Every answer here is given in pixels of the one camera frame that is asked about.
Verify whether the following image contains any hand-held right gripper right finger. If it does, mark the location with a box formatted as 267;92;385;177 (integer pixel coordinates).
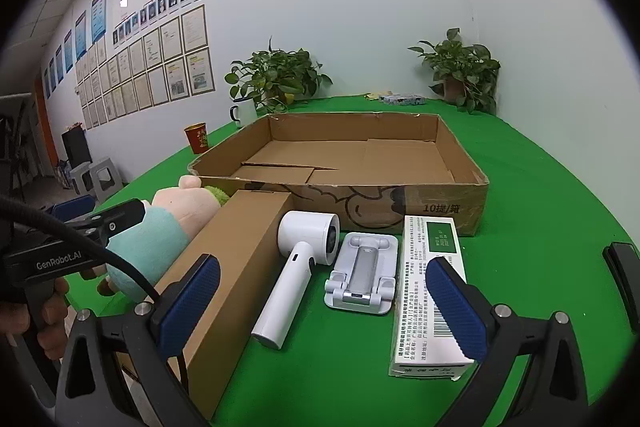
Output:
425;257;590;427

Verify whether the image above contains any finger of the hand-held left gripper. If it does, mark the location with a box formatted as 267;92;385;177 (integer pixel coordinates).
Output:
82;198;151;239

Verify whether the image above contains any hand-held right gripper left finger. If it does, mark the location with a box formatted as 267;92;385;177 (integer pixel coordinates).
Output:
55;253;226;427

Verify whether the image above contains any pastel plush toy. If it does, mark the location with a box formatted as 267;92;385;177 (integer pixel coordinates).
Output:
97;175;231;303

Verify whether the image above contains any white green medicine box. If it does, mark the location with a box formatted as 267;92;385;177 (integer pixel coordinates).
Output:
389;215;476;382

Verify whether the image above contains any long brown cardboard box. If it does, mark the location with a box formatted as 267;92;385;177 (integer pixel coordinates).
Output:
117;189;296;420

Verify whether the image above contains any white folding phone stand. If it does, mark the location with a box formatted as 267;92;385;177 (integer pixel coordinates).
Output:
324;232;403;315

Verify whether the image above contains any white hair dryer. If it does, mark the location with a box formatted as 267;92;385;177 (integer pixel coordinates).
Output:
251;210;342;350

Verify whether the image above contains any large cardboard box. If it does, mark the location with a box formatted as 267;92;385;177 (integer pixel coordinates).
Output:
187;113;490;238

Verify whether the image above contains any person's left hand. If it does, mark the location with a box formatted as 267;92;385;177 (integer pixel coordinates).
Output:
0;279;71;360

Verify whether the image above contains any grey plastic stool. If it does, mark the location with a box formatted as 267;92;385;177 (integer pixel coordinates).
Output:
90;157;124;202
69;164;96;196

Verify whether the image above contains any blue chair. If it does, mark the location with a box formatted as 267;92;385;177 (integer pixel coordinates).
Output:
49;194;97;222

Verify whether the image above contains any black monitor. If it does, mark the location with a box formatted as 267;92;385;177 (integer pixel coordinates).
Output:
61;127;93;168

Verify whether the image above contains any red paper cup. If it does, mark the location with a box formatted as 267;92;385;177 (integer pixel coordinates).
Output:
184;123;208;154

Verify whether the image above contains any green tablecloth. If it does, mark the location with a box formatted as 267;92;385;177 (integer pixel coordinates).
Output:
50;94;640;427

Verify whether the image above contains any white mug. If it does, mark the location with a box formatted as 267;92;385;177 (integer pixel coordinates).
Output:
230;99;258;128

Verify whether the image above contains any flat black device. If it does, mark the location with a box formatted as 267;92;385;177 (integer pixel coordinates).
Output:
602;243;640;305

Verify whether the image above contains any row of blue notice boards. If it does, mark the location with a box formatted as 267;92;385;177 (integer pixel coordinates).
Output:
42;0;108;100

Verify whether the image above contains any bushy potted plant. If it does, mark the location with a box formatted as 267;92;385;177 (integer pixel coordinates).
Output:
225;37;333;115

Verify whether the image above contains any patterned small packet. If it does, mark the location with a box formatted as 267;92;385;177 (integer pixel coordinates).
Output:
367;92;426;106

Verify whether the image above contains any potted plant in brown pot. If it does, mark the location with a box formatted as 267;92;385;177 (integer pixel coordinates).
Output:
407;28;502;115

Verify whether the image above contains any black cable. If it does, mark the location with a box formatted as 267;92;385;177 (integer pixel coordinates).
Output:
0;197;161;303

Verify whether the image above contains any wall of framed certificates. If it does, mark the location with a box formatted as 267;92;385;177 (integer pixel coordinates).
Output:
75;4;216;131

